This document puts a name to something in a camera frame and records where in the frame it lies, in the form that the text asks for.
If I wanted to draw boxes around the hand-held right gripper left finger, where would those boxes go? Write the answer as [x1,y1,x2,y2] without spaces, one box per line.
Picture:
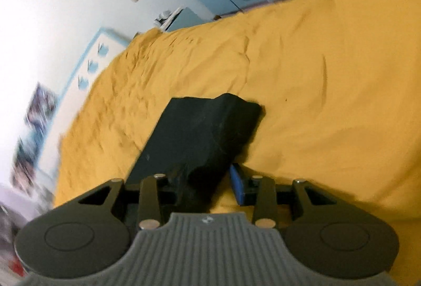
[55,173,185,229]

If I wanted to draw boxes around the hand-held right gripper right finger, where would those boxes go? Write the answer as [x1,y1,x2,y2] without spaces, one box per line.
[229,164,370,229]

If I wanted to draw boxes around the black pants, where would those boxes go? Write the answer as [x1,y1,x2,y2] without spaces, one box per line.
[126,93,266,211]

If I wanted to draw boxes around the yellow bed sheet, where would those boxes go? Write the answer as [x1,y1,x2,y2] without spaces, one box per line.
[52,0,421,242]

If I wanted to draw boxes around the wall poster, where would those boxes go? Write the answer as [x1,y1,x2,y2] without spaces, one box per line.
[11,137,44,196]
[26,83,59,136]

